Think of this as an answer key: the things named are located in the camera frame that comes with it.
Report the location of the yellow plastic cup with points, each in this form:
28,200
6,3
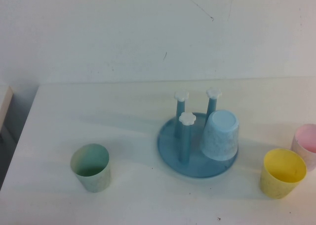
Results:
274,185

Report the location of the blue cup stand white caps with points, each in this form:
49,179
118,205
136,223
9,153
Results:
172,146

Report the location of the light blue plastic cup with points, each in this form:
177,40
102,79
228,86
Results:
219,141

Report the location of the pink plastic cup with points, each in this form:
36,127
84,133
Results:
304,138

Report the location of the green plastic cup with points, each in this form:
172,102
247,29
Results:
93,183

